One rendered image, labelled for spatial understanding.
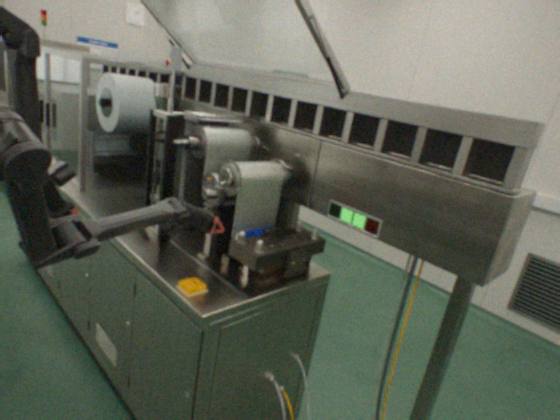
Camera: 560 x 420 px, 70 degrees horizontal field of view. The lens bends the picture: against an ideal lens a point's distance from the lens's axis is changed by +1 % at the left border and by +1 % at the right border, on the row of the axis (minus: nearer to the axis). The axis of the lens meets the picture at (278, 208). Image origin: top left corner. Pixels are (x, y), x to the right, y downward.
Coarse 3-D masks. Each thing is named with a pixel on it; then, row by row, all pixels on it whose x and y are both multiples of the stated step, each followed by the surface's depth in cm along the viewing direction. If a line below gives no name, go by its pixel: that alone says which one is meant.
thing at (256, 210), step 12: (252, 192) 160; (264, 192) 164; (276, 192) 169; (240, 204) 157; (252, 204) 162; (264, 204) 167; (276, 204) 172; (240, 216) 159; (252, 216) 164; (264, 216) 169; (240, 228) 162; (252, 228) 167
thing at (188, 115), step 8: (192, 112) 168; (200, 112) 174; (192, 120) 167; (208, 120) 169; (216, 120) 173; (224, 120) 177; (232, 120) 179; (240, 120) 182; (248, 120) 185; (256, 120) 188
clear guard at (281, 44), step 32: (160, 0) 187; (192, 0) 169; (224, 0) 155; (256, 0) 142; (288, 0) 132; (192, 32) 196; (224, 32) 177; (256, 32) 161; (288, 32) 148; (224, 64) 207; (256, 64) 186; (288, 64) 168; (320, 64) 154
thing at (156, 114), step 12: (156, 120) 172; (168, 120) 161; (168, 132) 162; (156, 144) 172; (168, 144) 164; (156, 156) 173; (168, 156) 166; (156, 168) 176; (168, 168) 168; (156, 180) 173; (168, 180) 170; (156, 192) 184; (168, 192) 172; (144, 204) 183; (156, 228) 179
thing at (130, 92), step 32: (64, 64) 215; (96, 64) 200; (64, 96) 220; (96, 96) 205; (128, 96) 216; (64, 128) 226; (96, 128) 211; (128, 128) 222; (64, 160) 232; (96, 160) 216; (128, 160) 229
